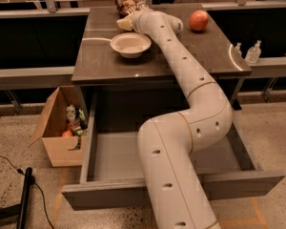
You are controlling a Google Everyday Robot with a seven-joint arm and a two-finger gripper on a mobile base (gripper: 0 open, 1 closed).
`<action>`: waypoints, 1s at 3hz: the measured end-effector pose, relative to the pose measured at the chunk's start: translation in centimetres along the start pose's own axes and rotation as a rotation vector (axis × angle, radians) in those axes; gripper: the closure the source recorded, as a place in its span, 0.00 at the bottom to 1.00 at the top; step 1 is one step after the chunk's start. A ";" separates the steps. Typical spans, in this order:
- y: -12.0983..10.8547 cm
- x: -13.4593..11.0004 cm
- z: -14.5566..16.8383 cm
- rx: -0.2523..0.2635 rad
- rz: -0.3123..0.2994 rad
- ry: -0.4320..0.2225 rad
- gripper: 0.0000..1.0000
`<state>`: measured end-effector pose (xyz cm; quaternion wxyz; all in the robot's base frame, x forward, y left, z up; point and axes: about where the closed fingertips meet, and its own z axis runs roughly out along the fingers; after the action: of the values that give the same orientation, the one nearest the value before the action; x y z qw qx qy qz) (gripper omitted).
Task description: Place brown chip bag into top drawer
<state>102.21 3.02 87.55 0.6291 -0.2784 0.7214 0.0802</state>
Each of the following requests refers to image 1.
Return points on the brown chip bag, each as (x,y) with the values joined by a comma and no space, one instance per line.
(127,7)

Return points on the open cardboard box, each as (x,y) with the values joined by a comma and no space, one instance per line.
(52,124)

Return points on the clear sanitizer pump bottle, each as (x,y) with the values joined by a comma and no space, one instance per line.
(253,53)

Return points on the red apple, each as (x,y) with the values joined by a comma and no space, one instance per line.
(199,20)

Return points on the white packaged item in box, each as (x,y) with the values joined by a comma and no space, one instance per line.
(70,113)

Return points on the small orange fruit in box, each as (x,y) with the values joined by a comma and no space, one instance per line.
(67,133)

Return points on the white paper bowl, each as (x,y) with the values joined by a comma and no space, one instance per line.
(130,44)

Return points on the black stand leg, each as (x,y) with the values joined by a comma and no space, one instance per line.
(20,210)

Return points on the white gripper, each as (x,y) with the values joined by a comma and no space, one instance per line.
(135,22)

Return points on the open grey top drawer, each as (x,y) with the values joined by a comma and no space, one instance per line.
(111,174)

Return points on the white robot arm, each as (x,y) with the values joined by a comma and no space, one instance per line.
(165,142)

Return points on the small clear pump bottle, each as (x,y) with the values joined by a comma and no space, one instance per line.
(238,48)

